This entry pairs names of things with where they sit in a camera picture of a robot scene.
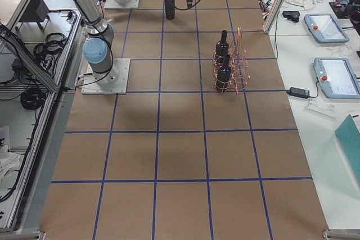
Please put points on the dark wine bottle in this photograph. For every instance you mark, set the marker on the dark wine bottle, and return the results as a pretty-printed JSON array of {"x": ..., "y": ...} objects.
[
  {"x": 169, "y": 9},
  {"x": 222, "y": 46},
  {"x": 223, "y": 74}
]

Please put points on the black handheld device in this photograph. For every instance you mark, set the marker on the black handheld device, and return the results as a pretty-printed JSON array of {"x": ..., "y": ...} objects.
[{"x": 291, "y": 15}]

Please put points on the blue teach pendant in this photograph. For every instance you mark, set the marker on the blue teach pendant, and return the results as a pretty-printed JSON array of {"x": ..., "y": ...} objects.
[
  {"x": 336, "y": 78},
  {"x": 325, "y": 28}
]

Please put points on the black power adapter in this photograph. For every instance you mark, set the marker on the black power adapter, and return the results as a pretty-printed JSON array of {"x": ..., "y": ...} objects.
[{"x": 298, "y": 92}]

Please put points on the teal folder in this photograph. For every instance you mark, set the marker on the teal folder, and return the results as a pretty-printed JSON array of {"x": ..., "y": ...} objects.
[{"x": 348, "y": 135}]

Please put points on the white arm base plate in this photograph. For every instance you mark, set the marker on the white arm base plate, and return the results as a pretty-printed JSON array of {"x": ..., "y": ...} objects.
[
  {"x": 115, "y": 82},
  {"x": 111, "y": 5}
]

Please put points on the copper wire bottle basket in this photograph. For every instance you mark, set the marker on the copper wire bottle basket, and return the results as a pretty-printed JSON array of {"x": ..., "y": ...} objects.
[{"x": 239, "y": 76}]

